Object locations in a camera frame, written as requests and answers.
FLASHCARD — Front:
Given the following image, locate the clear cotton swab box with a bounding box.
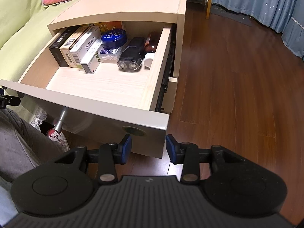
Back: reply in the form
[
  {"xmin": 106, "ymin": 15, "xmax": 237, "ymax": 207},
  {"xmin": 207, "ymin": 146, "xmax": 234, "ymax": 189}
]
[{"xmin": 98, "ymin": 45, "xmax": 124, "ymax": 63}]

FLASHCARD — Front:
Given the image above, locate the blue round cream tin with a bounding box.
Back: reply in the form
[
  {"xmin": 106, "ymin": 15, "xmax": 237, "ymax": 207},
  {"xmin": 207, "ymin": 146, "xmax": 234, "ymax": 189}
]
[{"xmin": 101, "ymin": 28, "xmax": 127, "ymax": 49}]

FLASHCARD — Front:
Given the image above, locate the red white shoe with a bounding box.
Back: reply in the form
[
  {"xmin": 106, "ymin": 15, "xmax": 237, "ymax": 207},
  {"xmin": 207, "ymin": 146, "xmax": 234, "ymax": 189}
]
[{"xmin": 46, "ymin": 129, "xmax": 70, "ymax": 152}]

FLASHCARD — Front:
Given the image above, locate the black electric shaver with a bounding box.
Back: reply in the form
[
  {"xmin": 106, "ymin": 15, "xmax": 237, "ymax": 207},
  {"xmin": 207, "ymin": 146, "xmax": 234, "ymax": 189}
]
[{"xmin": 117, "ymin": 37, "xmax": 145, "ymax": 72}]

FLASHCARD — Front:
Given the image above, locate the small white medicine box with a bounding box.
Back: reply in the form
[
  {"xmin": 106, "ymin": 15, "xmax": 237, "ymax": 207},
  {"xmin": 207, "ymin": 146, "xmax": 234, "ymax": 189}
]
[{"xmin": 80, "ymin": 39, "xmax": 102, "ymax": 74}]

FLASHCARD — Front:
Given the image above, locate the brown bottle white cap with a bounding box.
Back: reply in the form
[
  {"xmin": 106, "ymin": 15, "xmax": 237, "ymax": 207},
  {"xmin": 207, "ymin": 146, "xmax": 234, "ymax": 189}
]
[{"xmin": 143, "ymin": 31, "xmax": 160, "ymax": 69}]

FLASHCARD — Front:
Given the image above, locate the black product box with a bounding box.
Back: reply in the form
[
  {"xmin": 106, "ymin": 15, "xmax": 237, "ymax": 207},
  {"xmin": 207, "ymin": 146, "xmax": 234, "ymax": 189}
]
[{"xmin": 48, "ymin": 28, "xmax": 78, "ymax": 67}]

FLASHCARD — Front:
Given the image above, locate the green sofa cover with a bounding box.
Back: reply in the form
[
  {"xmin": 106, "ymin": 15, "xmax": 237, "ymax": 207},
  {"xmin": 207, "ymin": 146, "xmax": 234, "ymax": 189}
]
[{"xmin": 0, "ymin": 0, "xmax": 79, "ymax": 124}]

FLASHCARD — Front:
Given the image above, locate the blue star curtain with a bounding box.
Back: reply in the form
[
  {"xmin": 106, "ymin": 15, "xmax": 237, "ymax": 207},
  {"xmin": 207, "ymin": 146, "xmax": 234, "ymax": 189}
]
[{"xmin": 212, "ymin": 0, "xmax": 303, "ymax": 59}]

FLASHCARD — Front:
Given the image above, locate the beige wooden nightstand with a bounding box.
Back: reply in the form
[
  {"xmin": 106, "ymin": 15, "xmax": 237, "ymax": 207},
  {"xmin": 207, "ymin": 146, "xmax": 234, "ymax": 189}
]
[{"xmin": 48, "ymin": 0, "xmax": 186, "ymax": 113}]

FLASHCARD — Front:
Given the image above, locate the beige nightstand drawer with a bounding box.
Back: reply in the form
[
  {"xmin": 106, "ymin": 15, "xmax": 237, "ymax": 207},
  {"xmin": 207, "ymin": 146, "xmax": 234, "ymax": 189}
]
[{"xmin": 1, "ymin": 24, "xmax": 172, "ymax": 158}]

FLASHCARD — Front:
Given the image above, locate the orange printed box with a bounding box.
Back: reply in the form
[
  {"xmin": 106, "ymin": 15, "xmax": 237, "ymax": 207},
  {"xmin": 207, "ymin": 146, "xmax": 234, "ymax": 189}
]
[{"xmin": 93, "ymin": 21, "xmax": 123, "ymax": 35}]

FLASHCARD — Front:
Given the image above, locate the grey trouser leg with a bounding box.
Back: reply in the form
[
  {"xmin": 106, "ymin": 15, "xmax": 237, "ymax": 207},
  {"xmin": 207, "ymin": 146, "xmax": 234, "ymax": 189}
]
[{"xmin": 1, "ymin": 109, "xmax": 64, "ymax": 183}]

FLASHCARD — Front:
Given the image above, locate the yellow barcode medicine box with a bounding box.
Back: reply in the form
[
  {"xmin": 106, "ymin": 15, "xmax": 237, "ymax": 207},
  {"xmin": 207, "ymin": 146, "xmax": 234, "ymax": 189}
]
[{"xmin": 60, "ymin": 25, "xmax": 88, "ymax": 68}]

